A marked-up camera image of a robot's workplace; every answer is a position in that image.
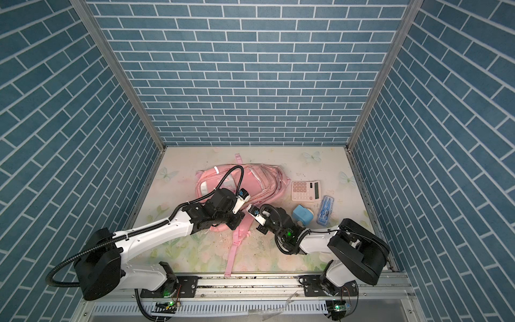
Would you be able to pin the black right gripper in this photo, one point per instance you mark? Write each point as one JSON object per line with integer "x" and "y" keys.
{"x": 261, "y": 229}

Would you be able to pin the blue geometry set case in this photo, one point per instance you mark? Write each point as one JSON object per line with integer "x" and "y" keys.
{"x": 325, "y": 210}

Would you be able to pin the pink student backpack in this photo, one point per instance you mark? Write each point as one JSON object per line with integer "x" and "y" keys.
{"x": 265, "y": 184}

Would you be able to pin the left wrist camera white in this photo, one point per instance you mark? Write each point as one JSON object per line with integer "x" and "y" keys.
{"x": 242, "y": 197}

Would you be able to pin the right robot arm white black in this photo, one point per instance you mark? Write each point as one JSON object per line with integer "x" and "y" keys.
{"x": 360, "y": 255}

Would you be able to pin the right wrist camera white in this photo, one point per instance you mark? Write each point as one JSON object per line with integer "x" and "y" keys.
{"x": 255, "y": 212}

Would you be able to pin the pink white calculator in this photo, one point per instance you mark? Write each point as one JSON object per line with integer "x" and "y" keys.
{"x": 306, "y": 191}

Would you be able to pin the light blue pencil sharpener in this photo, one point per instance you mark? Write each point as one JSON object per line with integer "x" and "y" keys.
{"x": 302, "y": 216}

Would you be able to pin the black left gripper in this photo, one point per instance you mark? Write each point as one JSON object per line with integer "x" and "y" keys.
{"x": 239, "y": 216}

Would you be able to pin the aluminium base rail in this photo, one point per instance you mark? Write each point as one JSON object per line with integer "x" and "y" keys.
{"x": 287, "y": 295}

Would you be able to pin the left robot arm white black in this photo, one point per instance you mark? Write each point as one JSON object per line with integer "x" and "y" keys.
{"x": 104, "y": 264}

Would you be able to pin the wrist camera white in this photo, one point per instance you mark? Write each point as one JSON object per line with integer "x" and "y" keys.
{"x": 242, "y": 197}
{"x": 255, "y": 212}

